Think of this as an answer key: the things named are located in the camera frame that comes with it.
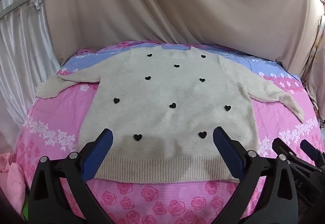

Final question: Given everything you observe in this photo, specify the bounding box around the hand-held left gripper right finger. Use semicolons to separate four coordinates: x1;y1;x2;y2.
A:
213;126;299;224

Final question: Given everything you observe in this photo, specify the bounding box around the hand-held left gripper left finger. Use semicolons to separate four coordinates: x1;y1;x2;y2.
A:
28;128;118;224

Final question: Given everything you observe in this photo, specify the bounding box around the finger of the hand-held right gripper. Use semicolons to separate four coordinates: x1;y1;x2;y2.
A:
300;139;325;172
272;137;293;158

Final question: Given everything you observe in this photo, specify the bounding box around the beige sweater with black hearts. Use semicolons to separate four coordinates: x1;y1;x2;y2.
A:
36;46;305;184

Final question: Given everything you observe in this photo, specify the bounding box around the pink floral bed sheet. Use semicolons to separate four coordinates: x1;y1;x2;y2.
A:
15;41;325;224

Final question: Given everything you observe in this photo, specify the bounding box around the pink cloth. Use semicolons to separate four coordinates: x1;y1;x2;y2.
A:
0;152;27;220

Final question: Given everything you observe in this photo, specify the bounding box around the white satin curtain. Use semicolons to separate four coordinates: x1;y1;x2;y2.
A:
0;0;61;127

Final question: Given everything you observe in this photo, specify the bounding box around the metal curtain rod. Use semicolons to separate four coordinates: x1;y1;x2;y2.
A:
0;0;44;18

